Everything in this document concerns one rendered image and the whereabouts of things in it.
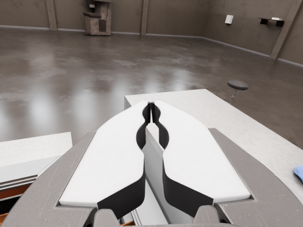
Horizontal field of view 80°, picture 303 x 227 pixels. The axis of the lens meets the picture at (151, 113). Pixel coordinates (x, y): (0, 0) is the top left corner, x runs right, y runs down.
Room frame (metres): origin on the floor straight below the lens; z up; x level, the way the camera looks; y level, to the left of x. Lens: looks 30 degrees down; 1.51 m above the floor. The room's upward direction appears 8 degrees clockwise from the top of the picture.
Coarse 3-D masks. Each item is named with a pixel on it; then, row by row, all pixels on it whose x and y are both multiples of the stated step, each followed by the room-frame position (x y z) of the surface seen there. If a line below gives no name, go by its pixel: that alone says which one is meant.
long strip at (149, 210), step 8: (152, 192) 0.49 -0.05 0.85; (144, 200) 0.45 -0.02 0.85; (152, 200) 0.45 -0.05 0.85; (144, 208) 0.42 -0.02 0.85; (152, 208) 0.42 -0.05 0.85; (160, 208) 0.43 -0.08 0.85; (144, 216) 0.39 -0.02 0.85; (152, 216) 0.39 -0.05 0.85; (160, 216) 0.39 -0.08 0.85; (144, 224) 0.36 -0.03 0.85; (152, 224) 0.36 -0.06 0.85; (160, 224) 0.36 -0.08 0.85
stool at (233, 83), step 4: (232, 80) 2.92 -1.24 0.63; (228, 84) 2.76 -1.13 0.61; (232, 84) 2.72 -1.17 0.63; (236, 84) 2.74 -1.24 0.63; (240, 84) 2.77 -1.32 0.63; (244, 84) 2.80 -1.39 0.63; (236, 88) 2.65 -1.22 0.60; (240, 88) 2.63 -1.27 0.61; (244, 88) 2.64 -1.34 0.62; (232, 96) 2.78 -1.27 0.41; (232, 100) 2.77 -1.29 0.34
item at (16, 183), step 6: (12, 180) 0.46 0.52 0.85; (18, 180) 0.47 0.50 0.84; (24, 180) 0.48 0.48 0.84; (30, 180) 0.48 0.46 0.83; (0, 186) 0.44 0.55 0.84; (6, 186) 0.44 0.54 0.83; (12, 186) 0.45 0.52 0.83; (18, 186) 0.46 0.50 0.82; (132, 216) 0.40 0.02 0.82; (138, 222) 0.37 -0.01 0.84
